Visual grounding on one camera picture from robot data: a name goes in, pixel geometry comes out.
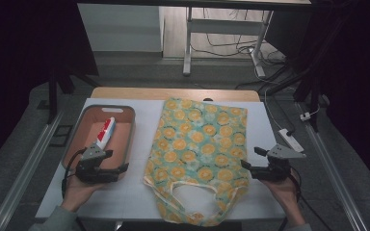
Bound white table mat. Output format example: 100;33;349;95
35;97;287;223

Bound person's right hand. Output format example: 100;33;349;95
260;174;300;210

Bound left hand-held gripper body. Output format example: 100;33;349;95
75;142;120;185

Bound aluminium rail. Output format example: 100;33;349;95
302;121;370;231
0;110;66;231

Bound black floor cables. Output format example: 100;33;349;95
191;8;290;90

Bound red and white toothpaste tube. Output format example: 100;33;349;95
94;116;117;151

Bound orange-print fabric bag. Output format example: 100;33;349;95
143;97;251;227

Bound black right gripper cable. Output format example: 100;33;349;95
278;167;332;231

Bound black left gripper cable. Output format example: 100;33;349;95
61;148;89;197

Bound white desk frame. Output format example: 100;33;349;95
182;6;275;79

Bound brown wooden tray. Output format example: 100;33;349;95
61;104;137;171

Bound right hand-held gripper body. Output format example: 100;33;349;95
251;142;307;182

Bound white power strip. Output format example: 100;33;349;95
277;128;305;154

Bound white power cable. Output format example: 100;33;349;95
263;86;287;131

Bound black stand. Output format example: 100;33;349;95
45;64;93;125

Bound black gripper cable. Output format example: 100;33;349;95
61;148;89;197
278;167;332;231

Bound black curtain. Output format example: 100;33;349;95
263;0;370;196
0;0;100;176

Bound white cabinet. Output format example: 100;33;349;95
76;3;166;53

